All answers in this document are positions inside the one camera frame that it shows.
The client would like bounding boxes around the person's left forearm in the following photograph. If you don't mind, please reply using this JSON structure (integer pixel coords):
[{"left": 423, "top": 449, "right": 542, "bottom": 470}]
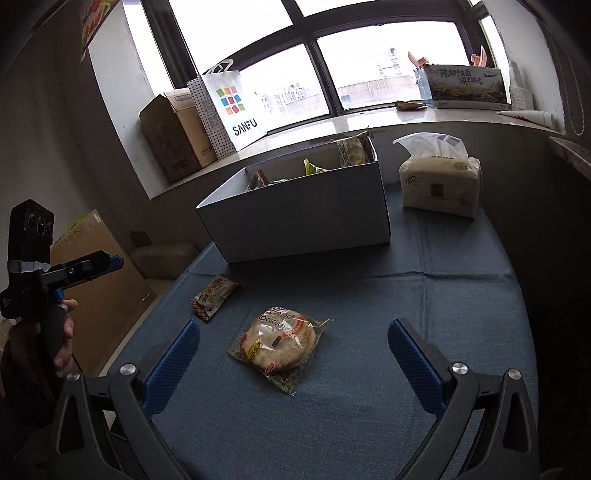
[{"left": 0, "top": 346, "right": 70, "bottom": 416}]

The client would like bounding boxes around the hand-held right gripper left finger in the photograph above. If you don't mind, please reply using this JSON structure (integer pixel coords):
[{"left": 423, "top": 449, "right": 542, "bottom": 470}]
[{"left": 51, "top": 318, "right": 204, "bottom": 480}]

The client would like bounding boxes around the person's left hand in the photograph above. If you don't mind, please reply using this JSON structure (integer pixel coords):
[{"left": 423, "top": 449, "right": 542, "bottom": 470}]
[{"left": 7, "top": 299, "right": 80, "bottom": 377}]

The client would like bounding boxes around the white tube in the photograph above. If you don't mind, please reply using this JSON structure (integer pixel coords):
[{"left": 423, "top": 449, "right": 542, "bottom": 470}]
[{"left": 498, "top": 109, "right": 557, "bottom": 127}]

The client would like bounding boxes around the white plastic bottle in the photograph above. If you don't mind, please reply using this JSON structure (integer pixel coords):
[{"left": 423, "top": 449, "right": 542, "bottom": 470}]
[{"left": 508, "top": 60, "right": 534, "bottom": 112}]

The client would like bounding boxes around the white tissue pack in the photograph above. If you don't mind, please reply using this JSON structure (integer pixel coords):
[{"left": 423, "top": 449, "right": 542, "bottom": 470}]
[{"left": 393, "top": 132, "right": 482, "bottom": 219}]

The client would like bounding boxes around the brown snack bar packet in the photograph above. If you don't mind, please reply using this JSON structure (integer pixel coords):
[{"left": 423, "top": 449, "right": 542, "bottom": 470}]
[{"left": 189, "top": 274, "right": 240, "bottom": 322}]

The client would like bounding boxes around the dark stitched panel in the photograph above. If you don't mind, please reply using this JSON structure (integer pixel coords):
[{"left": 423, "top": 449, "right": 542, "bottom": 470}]
[{"left": 531, "top": 0, "right": 591, "bottom": 139}]

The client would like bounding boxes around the blue paper bag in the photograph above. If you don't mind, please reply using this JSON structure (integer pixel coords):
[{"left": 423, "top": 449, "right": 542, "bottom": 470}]
[{"left": 414, "top": 65, "right": 433, "bottom": 106}]

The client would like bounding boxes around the flat cardboard sheet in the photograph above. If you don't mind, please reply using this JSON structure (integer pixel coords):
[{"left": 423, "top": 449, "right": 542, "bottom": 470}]
[{"left": 51, "top": 210, "right": 155, "bottom": 377}]

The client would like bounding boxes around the beige padded stool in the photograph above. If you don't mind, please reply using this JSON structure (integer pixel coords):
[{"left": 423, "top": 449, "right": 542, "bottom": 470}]
[{"left": 130, "top": 231, "right": 199, "bottom": 280}]

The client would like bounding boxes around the light brown cardboard box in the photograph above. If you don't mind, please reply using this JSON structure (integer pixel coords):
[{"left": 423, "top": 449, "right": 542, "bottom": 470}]
[{"left": 164, "top": 89, "right": 219, "bottom": 169}]

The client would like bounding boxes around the dark brown cardboard box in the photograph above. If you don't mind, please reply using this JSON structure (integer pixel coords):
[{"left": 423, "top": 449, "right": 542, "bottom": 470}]
[{"left": 139, "top": 95, "right": 201, "bottom": 185}]

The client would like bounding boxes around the black window frame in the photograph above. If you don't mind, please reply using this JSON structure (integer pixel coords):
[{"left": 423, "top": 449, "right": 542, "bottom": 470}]
[{"left": 139, "top": 0, "right": 499, "bottom": 116}]

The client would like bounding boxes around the beige cookie packet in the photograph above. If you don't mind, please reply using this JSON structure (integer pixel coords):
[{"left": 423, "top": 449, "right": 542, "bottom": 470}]
[{"left": 335, "top": 131, "right": 374, "bottom": 168}]

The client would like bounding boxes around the marble windowsill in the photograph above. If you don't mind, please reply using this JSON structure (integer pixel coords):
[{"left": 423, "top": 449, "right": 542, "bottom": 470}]
[{"left": 139, "top": 106, "right": 568, "bottom": 199}]

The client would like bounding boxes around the white dotted shopping bag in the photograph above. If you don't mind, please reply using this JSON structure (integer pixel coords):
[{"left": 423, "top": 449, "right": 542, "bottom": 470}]
[{"left": 187, "top": 59, "right": 267, "bottom": 160}]

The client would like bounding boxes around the white cardboard box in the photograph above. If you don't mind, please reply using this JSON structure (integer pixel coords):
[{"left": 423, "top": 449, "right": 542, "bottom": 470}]
[{"left": 196, "top": 134, "right": 392, "bottom": 264}]

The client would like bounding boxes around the wall poster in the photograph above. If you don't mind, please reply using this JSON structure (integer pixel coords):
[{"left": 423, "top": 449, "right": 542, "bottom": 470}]
[{"left": 81, "top": 0, "right": 123, "bottom": 61}]

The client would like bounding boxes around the round bread packet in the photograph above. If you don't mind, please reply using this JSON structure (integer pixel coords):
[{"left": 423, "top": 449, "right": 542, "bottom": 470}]
[{"left": 228, "top": 305, "right": 334, "bottom": 396}]

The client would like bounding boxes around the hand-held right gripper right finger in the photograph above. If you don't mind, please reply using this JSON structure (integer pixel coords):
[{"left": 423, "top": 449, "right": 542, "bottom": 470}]
[{"left": 387, "top": 318, "right": 541, "bottom": 480}]

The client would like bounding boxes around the printed carton box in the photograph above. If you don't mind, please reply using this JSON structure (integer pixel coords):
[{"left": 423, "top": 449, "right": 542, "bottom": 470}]
[{"left": 422, "top": 64, "right": 511, "bottom": 110}]

